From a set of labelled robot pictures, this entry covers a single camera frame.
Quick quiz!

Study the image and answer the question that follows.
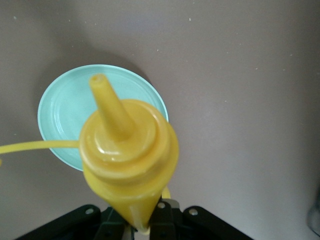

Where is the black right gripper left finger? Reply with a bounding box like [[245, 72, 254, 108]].
[[14, 204, 132, 240]]

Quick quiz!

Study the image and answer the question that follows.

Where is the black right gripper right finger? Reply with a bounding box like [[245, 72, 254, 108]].
[[149, 199, 253, 240]]

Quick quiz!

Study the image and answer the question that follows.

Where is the yellow squeeze bottle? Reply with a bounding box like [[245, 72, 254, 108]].
[[0, 73, 180, 236]]

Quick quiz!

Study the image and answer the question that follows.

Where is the mint green plate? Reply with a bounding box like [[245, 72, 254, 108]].
[[37, 64, 170, 172]]

